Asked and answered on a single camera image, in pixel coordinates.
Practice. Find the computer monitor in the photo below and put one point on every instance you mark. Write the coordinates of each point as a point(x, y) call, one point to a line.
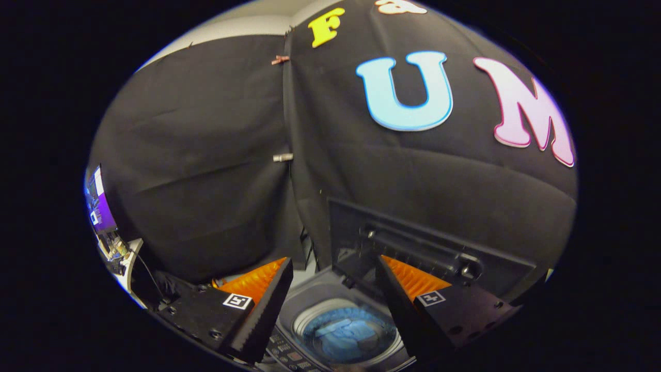
point(100, 201)

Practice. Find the light blue polo shirt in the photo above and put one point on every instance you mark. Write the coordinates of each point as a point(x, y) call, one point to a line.
point(346, 333)

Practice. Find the copper clip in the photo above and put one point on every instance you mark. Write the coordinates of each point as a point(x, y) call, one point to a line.
point(280, 59)

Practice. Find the white stand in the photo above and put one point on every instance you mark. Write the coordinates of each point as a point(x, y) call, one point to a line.
point(131, 274)

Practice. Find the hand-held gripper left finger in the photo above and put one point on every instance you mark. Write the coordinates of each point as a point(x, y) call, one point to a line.
point(266, 315)

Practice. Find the silver clip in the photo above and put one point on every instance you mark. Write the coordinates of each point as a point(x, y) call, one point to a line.
point(282, 157)

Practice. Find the small washing machine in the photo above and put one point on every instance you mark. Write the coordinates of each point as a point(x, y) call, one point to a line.
point(413, 232)

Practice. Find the black backdrop cloth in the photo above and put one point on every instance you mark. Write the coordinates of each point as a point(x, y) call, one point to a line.
point(206, 155)

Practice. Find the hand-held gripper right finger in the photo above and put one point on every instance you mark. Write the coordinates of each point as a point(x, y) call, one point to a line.
point(400, 315)

